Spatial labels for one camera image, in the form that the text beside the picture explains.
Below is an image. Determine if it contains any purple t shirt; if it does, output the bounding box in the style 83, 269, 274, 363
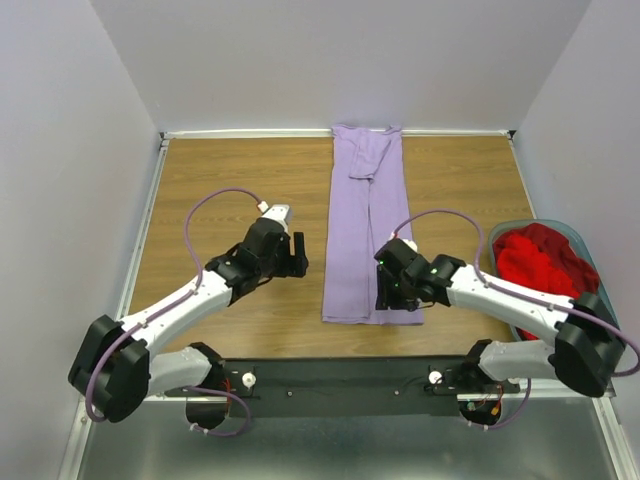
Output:
322, 125, 424, 326

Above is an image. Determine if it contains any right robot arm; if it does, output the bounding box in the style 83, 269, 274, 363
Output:
374, 238, 626, 398

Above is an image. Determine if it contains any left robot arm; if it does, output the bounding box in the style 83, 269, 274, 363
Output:
68, 204, 308, 423

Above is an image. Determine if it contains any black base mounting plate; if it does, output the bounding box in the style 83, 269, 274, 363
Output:
185, 355, 520, 429

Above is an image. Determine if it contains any teal plastic basket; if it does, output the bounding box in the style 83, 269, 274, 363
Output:
487, 217, 623, 346

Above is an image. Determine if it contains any dark red t shirt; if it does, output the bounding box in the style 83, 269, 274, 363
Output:
543, 220, 601, 294

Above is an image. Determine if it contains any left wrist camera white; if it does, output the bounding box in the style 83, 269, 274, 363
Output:
257, 201, 293, 233

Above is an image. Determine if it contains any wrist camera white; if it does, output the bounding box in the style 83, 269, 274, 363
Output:
397, 237, 418, 252
257, 201, 293, 233

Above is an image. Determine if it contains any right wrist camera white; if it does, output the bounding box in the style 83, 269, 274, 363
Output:
397, 237, 418, 252

